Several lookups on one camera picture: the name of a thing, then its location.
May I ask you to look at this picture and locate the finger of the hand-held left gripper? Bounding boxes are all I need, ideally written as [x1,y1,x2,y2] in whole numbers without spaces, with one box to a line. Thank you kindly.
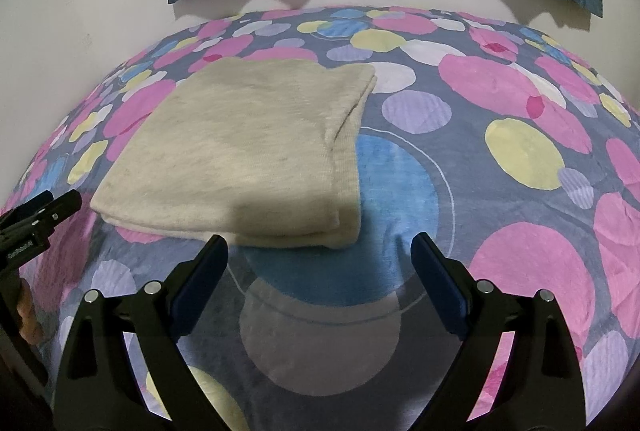
[27,189,84,232]
[0,190,55,226]

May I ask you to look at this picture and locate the dotted multicolour bed sheet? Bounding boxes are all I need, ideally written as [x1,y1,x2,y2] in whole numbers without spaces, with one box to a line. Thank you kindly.
[0,6,640,431]

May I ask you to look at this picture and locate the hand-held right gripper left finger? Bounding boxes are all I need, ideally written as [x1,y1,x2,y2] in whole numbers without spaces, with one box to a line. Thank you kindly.
[52,234,229,431]

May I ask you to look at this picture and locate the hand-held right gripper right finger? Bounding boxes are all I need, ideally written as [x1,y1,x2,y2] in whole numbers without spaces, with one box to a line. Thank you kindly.
[410,232,587,431]

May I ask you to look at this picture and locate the beige knit sweater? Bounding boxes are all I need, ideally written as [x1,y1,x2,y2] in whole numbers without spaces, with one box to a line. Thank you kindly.
[90,58,378,249]

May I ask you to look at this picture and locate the person's left hand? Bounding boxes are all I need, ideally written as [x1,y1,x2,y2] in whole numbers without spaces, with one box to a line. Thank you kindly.
[15,280,45,346]

